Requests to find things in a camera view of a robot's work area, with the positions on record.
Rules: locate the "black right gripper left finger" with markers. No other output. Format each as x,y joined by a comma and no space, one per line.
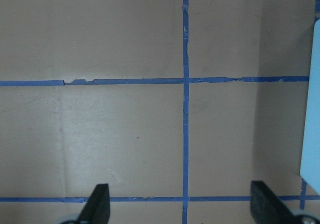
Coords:
97,209

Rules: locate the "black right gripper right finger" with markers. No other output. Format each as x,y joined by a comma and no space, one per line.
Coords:
266,207

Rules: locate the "light blue plastic bin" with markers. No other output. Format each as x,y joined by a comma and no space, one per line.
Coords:
309,168

